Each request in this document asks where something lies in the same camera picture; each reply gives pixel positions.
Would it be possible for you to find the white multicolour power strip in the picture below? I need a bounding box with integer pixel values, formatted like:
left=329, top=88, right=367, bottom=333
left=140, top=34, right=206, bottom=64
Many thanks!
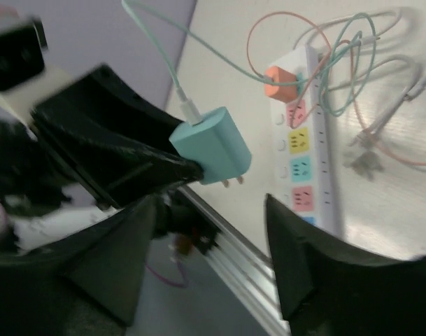
left=267, top=43, right=345, bottom=235

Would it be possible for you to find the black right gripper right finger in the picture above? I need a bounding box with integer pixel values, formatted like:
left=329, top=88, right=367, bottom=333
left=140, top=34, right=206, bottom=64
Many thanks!
left=265, top=195, right=426, bottom=335

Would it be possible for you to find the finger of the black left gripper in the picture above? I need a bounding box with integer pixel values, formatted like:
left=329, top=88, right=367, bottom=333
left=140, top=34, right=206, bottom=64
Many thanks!
left=72, top=63, right=184, bottom=155
left=32, top=99, right=204, bottom=207

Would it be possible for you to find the pink charger plug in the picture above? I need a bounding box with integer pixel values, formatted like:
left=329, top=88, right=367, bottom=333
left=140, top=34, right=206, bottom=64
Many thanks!
left=264, top=66, right=298, bottom=103

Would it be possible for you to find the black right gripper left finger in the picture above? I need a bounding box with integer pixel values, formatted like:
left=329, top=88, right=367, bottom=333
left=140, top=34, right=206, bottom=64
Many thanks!
left=0, top=199, right=157, bottom=335

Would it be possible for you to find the teal charger cable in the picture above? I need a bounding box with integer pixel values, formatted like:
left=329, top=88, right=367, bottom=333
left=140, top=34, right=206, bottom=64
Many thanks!
left=121, top=0, right=380, bottom=127

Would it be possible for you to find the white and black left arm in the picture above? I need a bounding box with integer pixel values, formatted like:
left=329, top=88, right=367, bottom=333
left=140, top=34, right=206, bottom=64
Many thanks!
left=0, top=64, right=204, bottom=217

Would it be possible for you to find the white power strip cord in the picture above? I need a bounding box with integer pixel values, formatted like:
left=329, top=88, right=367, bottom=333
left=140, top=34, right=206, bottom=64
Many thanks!
left=292, top=7, right=426, bottom=181

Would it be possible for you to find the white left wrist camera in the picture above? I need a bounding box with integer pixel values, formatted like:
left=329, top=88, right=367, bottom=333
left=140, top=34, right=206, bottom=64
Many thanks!
left=0, top=10, right=73, bottom=125

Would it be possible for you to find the teal charger plug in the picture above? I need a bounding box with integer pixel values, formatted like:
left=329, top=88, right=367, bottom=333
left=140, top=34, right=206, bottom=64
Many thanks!
left=169, top=106, right=252, bottom=185

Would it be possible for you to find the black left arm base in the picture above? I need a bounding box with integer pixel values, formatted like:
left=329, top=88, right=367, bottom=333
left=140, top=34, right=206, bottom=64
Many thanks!
left=153, top=191, right=220, bottom=255

